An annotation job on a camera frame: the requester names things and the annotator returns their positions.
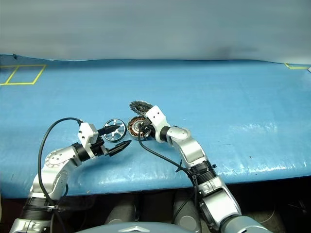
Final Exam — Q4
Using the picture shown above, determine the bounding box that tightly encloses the grey robot torso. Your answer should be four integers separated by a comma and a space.
86, 221, 204, 233

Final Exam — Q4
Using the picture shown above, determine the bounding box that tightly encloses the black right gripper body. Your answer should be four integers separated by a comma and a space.
138, 118, 154, 138

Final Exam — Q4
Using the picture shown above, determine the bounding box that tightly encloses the motor housing with copper windings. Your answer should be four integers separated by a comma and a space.
126, 116, 149, 139

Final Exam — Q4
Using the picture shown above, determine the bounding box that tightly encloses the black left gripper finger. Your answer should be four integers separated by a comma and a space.
106, 140, 132, 157
98, 124, 121, 135

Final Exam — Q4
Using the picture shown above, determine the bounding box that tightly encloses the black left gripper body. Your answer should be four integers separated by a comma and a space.
90, 136, 109, 159

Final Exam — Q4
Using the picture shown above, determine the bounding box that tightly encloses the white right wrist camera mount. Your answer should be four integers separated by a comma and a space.
145, 105, 171, 143

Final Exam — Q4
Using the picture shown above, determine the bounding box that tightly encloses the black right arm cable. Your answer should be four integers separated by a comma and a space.
138, 131, 199, 225

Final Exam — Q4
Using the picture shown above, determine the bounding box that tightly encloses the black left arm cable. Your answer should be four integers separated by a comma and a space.
38, 117, 82, 233

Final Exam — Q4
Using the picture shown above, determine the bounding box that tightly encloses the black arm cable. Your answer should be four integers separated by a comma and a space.
138, 131, 199, 225
38, 117, 82, 233

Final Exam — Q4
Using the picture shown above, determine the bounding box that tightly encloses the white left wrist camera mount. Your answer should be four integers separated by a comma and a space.
77, 122, 100, 159

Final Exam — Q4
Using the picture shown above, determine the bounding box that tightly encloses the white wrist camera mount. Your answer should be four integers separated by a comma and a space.
145, 105, 171, 143
77, 122, 100, 159

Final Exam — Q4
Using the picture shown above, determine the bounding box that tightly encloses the round hinged motor lid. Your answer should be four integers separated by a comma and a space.
129, 100, 154, 116

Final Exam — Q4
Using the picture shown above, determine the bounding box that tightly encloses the silver spoked rotor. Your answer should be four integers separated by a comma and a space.
103, 118, 127, 142

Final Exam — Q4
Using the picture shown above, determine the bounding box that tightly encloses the blue table cover sheet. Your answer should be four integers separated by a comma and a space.
0, 53, 311, 199

